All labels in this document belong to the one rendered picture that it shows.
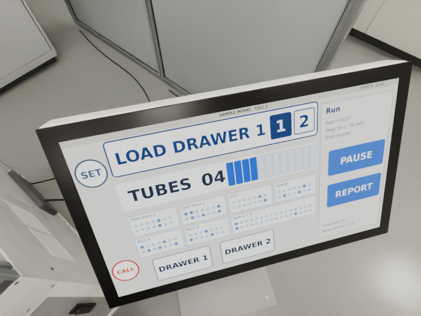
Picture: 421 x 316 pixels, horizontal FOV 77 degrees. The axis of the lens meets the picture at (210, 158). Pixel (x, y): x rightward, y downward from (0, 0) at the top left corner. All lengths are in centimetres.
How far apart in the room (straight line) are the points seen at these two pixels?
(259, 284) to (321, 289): 32
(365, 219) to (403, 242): 128
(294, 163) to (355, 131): 11
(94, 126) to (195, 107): 13
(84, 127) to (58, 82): 193
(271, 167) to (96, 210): 26
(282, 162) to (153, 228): 22
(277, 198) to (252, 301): 105
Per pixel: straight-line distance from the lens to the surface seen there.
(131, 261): 46
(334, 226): 53
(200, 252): 46
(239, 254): 48
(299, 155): 42
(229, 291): 144
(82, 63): 235
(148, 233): 42
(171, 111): 35
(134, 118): 35
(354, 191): 51
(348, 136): 46
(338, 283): 161
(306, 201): 47
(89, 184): 39
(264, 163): 40
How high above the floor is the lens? 147
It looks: 62 degrees down
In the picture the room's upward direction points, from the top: 2 degrees clockwise
